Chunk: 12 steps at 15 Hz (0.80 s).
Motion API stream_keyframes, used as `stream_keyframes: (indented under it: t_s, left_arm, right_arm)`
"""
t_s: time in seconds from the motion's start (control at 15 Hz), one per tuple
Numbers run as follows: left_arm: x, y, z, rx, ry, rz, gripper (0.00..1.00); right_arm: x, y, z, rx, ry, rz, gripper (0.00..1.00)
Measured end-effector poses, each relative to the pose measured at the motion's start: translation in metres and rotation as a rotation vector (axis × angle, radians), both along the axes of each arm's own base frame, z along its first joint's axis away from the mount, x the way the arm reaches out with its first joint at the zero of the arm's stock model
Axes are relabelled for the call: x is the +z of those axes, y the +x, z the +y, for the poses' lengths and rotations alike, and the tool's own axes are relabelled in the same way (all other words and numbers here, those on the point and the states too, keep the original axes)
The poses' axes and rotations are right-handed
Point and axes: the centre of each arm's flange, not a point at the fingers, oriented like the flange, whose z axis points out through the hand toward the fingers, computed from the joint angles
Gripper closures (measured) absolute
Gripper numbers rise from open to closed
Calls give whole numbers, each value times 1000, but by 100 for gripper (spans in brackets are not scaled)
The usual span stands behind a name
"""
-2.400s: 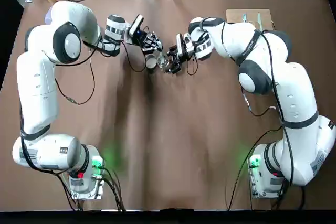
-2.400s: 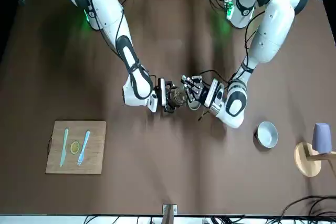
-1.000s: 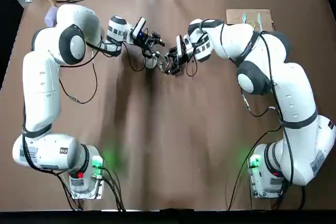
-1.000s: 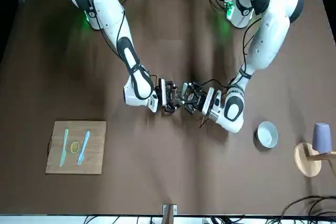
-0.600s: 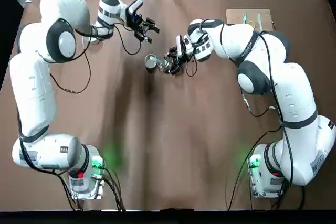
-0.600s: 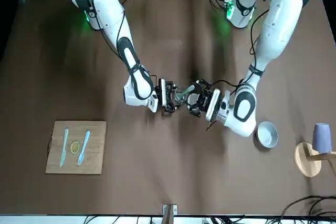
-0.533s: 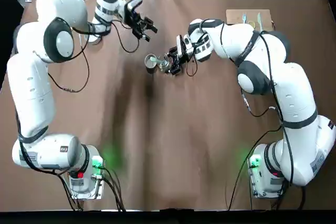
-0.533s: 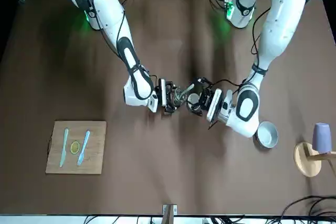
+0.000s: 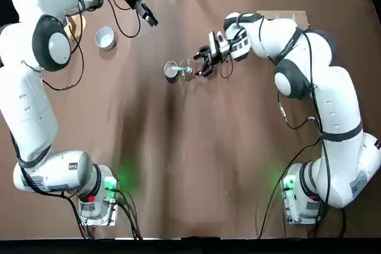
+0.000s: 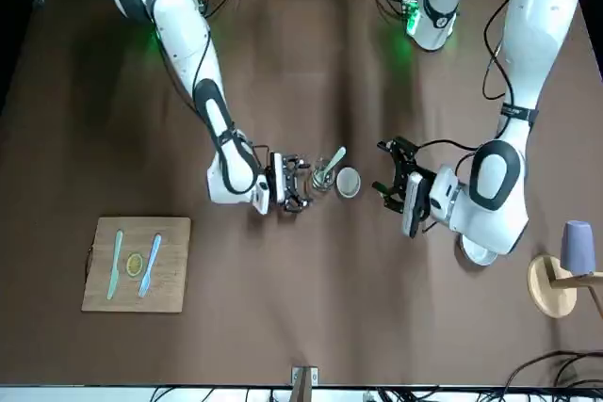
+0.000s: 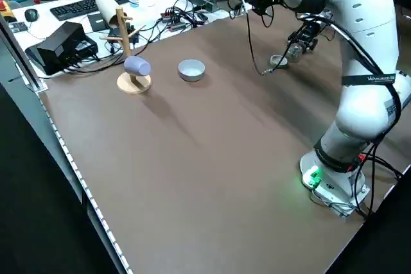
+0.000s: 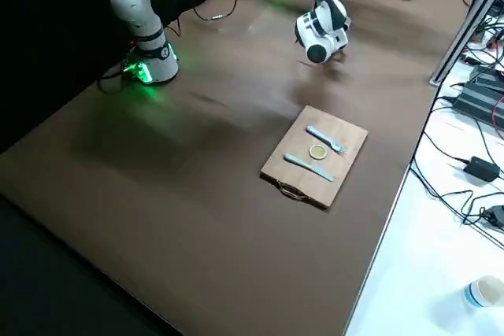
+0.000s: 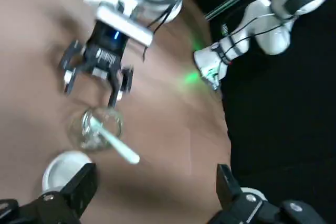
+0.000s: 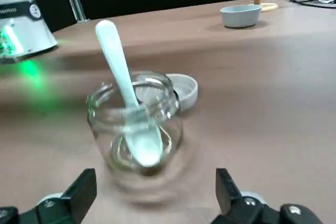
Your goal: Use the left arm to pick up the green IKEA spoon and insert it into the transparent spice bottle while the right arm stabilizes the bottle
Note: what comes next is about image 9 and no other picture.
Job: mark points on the small grey cup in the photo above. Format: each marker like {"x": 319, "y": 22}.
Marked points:
{"x": 170, "y": 75}

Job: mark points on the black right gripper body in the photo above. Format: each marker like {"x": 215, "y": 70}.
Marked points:
{"x": 215, "y": 59}

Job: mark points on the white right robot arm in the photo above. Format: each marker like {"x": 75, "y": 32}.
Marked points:
{"x": 336, "y": 102}

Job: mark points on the wooden cutting board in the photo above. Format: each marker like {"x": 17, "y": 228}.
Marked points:
{"x": 285, "y": 14}

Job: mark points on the transparent spice bottle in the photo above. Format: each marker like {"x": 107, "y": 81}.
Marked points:
{"x": 187, "y": 75}

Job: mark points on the wooden mug tree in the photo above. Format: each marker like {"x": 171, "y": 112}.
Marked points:
{"x": 78, "y": 26}

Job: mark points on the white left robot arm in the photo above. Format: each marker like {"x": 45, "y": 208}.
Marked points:
{"x": 29, "y": 102}

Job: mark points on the grey bowl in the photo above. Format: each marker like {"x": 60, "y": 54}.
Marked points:
{"x": 104, "y": 38}

